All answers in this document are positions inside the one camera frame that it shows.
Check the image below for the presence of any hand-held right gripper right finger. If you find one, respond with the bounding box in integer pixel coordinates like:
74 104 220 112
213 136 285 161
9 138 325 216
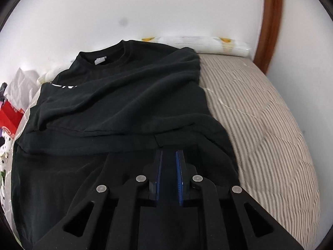
175 150 305 250

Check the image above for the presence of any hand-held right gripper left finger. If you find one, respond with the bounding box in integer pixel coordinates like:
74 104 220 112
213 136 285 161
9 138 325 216
32 150 164 250

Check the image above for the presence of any black t-shirt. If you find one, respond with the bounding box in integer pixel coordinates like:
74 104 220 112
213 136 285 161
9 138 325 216
10 40 241 250

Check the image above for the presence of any striped quilted bed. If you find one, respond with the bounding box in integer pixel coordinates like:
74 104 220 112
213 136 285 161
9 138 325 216
5 53 321 243

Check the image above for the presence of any white patterned pillow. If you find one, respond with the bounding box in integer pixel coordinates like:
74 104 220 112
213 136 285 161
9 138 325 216
36 35 251 85

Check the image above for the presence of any white floral printed cloth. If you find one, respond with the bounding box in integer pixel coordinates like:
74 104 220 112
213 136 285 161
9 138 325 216
0 135 16 211

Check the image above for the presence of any red bag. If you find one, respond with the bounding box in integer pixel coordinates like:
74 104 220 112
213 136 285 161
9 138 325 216
0 100 24 141

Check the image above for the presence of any white plastic bag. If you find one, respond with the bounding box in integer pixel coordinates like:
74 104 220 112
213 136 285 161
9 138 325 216
5 67 43 110

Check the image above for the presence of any brown wooden door frame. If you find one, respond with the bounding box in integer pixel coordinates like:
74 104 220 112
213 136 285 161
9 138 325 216
253 0 284 74

